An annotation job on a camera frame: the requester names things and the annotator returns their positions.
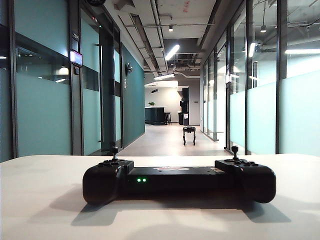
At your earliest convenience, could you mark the black quadruped robot dog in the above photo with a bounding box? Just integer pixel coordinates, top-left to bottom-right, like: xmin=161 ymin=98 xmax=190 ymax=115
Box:
xmin=182 ymin=126 xmax=196 ymax=146

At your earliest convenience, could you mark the short linear ceiling light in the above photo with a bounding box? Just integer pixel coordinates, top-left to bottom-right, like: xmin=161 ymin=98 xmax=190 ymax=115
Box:
xmin=153 ymin=73 xmax=176 ymax=81

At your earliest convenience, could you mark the black dual-joystick remote control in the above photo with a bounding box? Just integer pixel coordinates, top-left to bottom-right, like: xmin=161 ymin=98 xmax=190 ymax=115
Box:
xmin=82 ymin=146 xmax=277 ymax=206

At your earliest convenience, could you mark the glowing room display panel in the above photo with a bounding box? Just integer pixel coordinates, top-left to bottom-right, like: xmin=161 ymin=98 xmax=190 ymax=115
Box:
xmin=69 ymin=49 xmax=84 ymax=67

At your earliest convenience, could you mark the long vertical door handle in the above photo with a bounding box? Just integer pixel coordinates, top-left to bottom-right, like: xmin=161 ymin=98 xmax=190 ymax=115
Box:
xmin=95 ymin=43 xmax=104 ymax=143

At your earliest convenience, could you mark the dark reception counter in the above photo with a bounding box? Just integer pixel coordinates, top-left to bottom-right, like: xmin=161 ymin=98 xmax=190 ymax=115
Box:
xmin=144 ymin=106 xmax=168 ymax=126

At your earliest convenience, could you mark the long linear ceiling light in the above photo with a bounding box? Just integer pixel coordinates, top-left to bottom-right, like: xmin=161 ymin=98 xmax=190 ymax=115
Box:
xmin=164 ymin=44 xmax=181 ymax=61

